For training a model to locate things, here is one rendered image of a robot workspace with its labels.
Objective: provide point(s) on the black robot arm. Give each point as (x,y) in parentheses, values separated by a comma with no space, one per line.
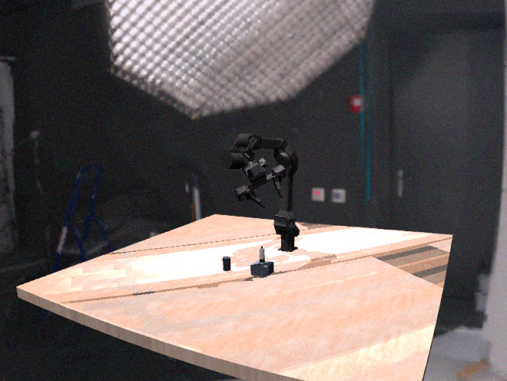
(240,155)

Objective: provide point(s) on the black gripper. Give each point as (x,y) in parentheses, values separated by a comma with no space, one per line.
(277,174)

